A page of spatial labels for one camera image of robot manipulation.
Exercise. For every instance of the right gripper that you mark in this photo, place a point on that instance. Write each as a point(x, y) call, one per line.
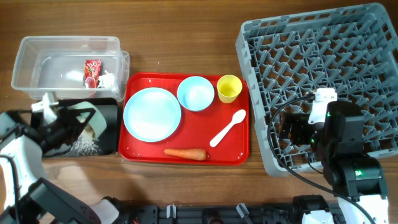
point(298, 129)

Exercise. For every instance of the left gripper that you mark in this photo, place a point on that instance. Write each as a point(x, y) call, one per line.
point(63, 125)

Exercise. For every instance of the rice and food scraps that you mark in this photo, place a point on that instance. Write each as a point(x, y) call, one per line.
point(86, 144)

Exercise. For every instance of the green bowl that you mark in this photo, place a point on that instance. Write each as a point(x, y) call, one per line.
point(97, 124)

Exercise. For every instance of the white tissue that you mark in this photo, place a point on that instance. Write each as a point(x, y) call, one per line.
point(106, 80)

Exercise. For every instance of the red snack wrapper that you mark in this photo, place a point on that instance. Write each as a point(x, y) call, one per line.
point(92, 71)

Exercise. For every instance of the yellow plastic cup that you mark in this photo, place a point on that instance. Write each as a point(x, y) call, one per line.
point(228, 88)

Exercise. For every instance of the light blue bowl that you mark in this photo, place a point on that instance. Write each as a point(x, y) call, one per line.
point(195, 93)

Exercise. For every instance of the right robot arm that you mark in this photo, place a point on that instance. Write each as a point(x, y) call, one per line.
point(357, 180)

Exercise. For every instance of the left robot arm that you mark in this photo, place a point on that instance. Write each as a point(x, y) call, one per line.
point(29, 194)

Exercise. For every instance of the black food waste tray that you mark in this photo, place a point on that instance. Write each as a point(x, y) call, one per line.
point(108, 141)

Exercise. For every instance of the clear plastic waste bin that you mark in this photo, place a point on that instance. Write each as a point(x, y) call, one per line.
point(56, 64)

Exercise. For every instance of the grey dishwasher rack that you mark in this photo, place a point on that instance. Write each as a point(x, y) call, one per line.
point(351, 49)

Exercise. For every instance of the white plastic spoon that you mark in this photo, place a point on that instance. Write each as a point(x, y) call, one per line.
point(237, 118)

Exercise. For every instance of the light blue plate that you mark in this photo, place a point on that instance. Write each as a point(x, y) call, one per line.
point(152, 114)

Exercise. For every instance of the red serving tray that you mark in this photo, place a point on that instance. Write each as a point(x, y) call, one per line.
point(195, 131)

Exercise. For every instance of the orange carrot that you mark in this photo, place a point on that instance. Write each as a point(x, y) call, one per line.
point(192, 154)

